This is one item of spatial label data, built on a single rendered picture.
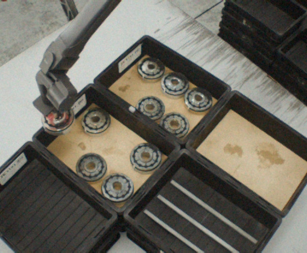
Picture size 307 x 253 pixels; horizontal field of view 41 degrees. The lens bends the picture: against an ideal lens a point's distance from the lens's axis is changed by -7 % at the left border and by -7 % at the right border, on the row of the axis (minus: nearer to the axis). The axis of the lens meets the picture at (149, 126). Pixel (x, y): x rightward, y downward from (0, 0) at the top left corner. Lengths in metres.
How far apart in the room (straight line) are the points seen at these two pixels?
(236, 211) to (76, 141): 0.59
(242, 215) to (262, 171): 0.18
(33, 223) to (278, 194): 0.82
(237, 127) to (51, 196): 0.69
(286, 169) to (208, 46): 0.71
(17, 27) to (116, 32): 1.29
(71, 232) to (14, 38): 1.93
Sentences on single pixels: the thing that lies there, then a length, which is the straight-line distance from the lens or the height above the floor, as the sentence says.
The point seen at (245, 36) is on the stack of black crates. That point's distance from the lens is 2.42.
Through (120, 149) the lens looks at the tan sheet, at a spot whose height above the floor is 0.83.
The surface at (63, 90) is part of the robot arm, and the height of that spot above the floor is 1.26.
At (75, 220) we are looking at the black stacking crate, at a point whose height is 0.83.
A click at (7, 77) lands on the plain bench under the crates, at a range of 1.90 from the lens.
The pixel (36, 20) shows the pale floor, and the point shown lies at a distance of 3.13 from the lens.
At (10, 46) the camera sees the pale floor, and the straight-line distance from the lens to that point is 3.01.
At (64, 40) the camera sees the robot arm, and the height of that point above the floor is 1.35.
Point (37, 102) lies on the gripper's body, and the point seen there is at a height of 1.15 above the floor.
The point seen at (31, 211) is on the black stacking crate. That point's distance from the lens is 1.42.
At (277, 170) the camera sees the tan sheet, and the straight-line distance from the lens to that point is 1.50.
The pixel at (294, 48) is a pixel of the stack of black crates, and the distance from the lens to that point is 2.51.
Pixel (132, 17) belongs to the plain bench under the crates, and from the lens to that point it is 2.04.
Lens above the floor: 2.13
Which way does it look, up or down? 59 degrees down
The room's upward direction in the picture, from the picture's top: 2 degrees clockwise
